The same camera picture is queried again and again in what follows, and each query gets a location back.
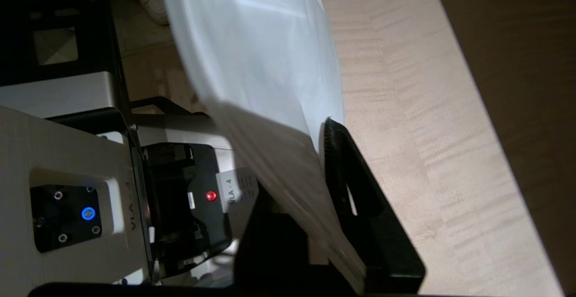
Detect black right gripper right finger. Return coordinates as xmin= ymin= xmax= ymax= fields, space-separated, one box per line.
xmin=322 ymin=117 xmax=427 ymax=296

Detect white horse-print pouch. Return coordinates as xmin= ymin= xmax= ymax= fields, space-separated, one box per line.
xmin=157 ymin=0 xmax=367 ymax=295

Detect white and black robot body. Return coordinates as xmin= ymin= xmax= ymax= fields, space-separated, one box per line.
xmin=0 ymin=0 xmax=259 ymax=295

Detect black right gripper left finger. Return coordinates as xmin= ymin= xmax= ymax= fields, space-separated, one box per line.
xmin=234 ymin=193 xmax=359 ymax=295

